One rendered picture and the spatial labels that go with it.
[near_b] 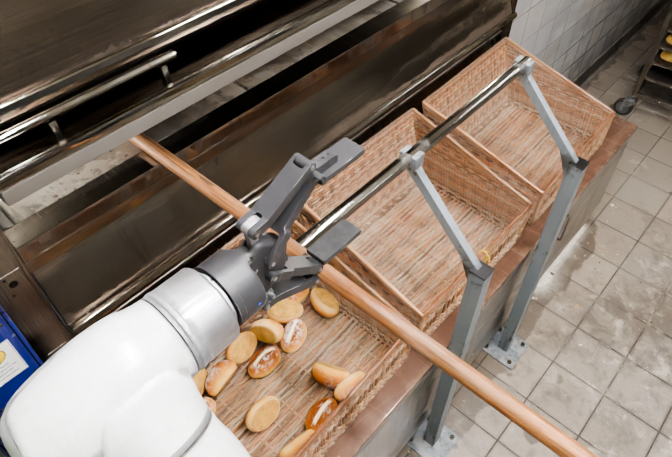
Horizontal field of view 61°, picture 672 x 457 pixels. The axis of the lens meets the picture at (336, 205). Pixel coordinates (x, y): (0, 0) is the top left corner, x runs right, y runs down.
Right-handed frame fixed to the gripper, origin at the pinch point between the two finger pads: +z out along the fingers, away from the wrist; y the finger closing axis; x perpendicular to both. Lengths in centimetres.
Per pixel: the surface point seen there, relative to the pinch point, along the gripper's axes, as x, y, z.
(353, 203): -18.0, 32.2, 23.0
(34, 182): -40.3, 8.7, -21.8
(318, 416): -11, 85, 3
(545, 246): 4, 87, 89
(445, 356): 14.9, 28.8, 5.8
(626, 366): 42, 150, 114
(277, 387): -25, 90, 4
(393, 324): 5.6, 29.1, 5.1
